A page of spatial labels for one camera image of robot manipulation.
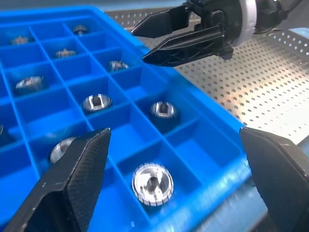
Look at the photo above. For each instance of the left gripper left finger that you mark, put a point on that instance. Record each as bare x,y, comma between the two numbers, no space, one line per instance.
72,183

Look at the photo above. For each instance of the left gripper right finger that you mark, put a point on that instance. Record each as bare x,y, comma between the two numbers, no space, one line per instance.
282,183

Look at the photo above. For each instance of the blue compartment tray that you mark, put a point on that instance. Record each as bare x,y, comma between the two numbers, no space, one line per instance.
193,157

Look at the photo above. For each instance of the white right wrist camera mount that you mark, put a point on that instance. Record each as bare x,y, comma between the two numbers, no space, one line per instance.
249,19

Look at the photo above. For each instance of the perforated steel tray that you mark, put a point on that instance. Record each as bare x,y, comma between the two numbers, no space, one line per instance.
253,84

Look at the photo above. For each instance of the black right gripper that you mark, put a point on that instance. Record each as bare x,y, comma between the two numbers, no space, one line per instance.
217,12

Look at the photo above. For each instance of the knurled metal roller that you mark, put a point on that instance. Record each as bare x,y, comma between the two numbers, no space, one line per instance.
117,65
65,52
96,103
164,113
152,184
29,83
79,29
19,40
60,148

